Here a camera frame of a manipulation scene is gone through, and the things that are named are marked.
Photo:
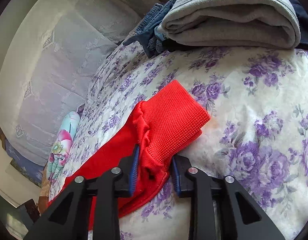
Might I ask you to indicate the red pants with blue stripes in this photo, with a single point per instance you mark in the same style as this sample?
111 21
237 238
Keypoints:
169 120

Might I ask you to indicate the blue patterned cloth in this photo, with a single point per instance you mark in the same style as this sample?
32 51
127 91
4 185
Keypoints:
21 162

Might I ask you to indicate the black garment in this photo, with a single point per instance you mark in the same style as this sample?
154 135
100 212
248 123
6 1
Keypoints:
306 25

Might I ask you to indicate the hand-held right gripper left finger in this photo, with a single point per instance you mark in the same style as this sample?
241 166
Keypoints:
133 172

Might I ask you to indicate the folded grey garment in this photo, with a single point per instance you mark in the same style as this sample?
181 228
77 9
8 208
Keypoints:
231 12

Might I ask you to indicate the folded teal floral blanket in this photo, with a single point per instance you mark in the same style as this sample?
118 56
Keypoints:
62 142

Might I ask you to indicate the purple pillow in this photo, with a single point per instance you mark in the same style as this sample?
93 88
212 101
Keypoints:
81 110

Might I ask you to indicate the brown pillow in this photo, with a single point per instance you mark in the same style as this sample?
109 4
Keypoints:
44 188

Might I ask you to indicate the purple floral bed sheet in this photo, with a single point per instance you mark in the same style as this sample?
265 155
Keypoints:
256 155

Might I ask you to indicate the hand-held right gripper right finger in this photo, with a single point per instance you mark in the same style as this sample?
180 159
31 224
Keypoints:
176 177

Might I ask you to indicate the blue jeans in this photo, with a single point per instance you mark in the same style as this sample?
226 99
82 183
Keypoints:
154 17

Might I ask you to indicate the dark navy garment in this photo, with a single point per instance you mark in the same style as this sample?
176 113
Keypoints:
132 39

